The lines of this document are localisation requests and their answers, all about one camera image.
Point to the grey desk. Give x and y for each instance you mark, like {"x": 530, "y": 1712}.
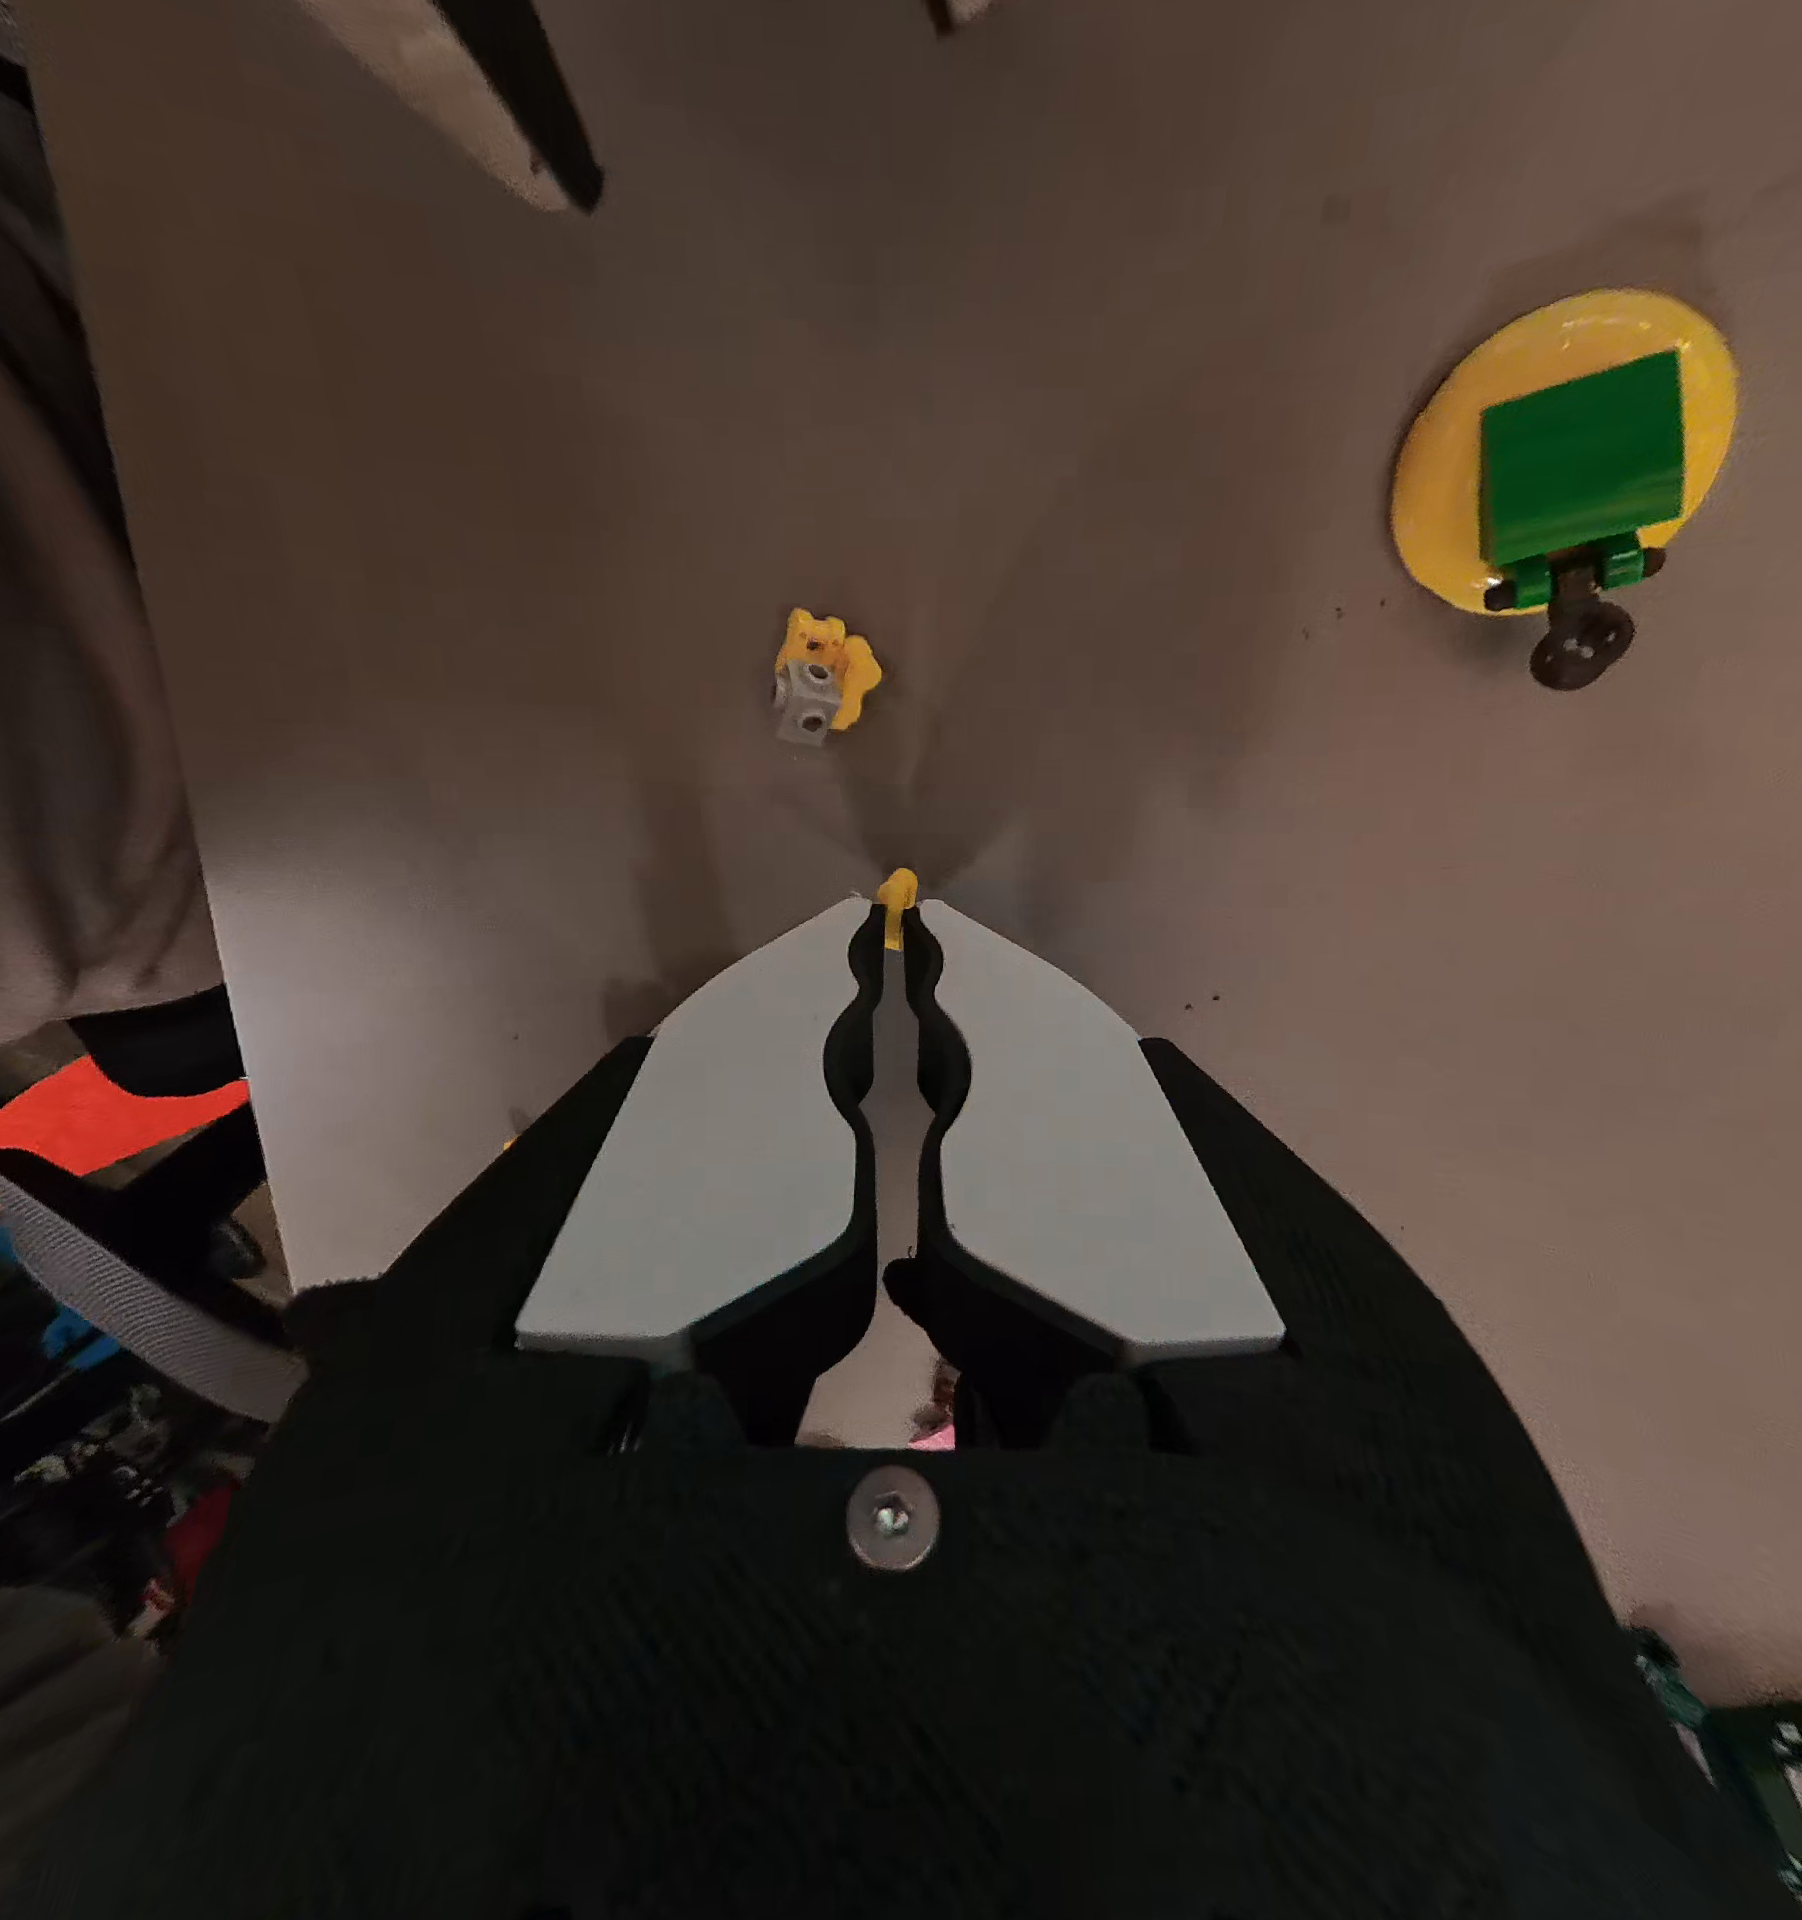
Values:
{"x": 1140, "y": 780}

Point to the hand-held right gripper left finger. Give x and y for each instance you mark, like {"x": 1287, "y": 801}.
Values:
{"x": 691, "y": 1200}

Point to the dark green vine brick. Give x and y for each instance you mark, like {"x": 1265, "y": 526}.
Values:
{"x": 1769, "y": 1768}

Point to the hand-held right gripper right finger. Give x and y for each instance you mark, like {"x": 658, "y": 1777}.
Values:
{"x": 1096, "y": 1200}

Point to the small yellow clip brick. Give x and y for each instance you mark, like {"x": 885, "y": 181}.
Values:
{"x": 897, "y": 901}

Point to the orange red cloth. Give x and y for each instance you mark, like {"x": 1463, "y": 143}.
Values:
{"x": 91, "y": 1120}

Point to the person's torso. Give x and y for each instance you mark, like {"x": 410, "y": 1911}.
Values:
{"x": 45, "y": 674}

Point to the yellow dish brick assembly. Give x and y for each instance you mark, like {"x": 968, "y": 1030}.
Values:
{"x": 1575, "y": 452}

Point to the yellow grey brick assembly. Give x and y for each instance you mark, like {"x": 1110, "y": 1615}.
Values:
{"x": 817, "y": 670}

